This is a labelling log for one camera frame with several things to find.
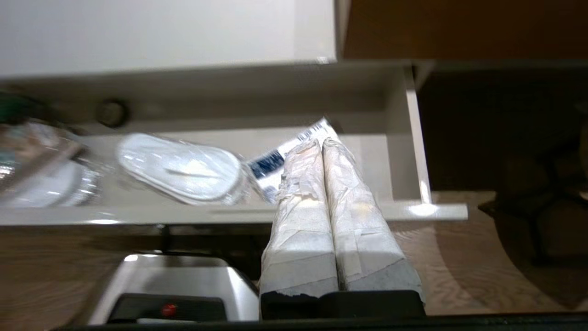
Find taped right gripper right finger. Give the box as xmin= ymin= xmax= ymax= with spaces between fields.
xmin=322 ymin=137 xmax=426 ymax=304

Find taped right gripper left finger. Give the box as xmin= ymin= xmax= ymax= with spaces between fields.
xmin=259 ymin=138 xmax=341 ymax=298

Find white tissue pack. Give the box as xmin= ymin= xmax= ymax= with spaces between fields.
xmin=246 ymin=117 xmax=341 ymax=205

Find white slippers with paper tag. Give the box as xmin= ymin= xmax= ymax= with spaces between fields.
xmin=115 ymin=132 xmax=251 ymax=206

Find black tape roll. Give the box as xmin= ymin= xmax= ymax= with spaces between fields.
xmin=94 ymin=99 xmax=129 ymax=128

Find green label snack bag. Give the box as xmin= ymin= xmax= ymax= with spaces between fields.
xmin=0 ymin=122 xmax=85 ymax=194

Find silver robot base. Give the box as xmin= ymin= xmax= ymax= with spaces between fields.
xmin=87 ymin=253 xmax=260 ymax=325

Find cream white drawer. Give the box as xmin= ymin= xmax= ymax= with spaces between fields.
xmin=0 ymin=60 xmax=469 ymax=227

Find black chair base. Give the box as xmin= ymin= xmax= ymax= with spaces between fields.
xmin=478 ymin=138 xmax=588 ymax=267

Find wooden side cabinet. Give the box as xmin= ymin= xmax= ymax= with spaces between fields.
xmin=342 ymin=0 xmax=588 ymax=60

